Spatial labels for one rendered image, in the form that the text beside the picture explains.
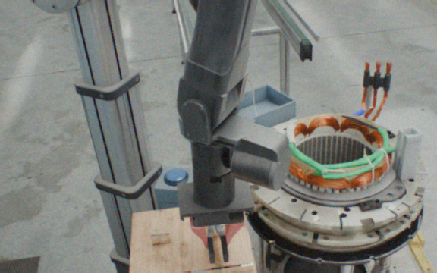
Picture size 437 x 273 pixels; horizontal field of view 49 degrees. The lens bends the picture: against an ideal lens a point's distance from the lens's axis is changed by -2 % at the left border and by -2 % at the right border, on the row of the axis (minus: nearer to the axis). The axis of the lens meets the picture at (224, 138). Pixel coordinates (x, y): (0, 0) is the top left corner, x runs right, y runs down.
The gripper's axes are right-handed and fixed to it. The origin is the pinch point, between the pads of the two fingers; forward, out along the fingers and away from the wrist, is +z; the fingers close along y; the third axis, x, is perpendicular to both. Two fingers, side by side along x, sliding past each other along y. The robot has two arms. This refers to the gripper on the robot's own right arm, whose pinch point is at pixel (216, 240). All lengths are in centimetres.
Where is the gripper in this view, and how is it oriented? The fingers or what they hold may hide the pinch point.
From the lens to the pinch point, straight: 75.3
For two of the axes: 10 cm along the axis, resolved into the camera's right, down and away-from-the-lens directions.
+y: 9.9, -0.9, 1.0
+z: 0.2, 8.2, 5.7
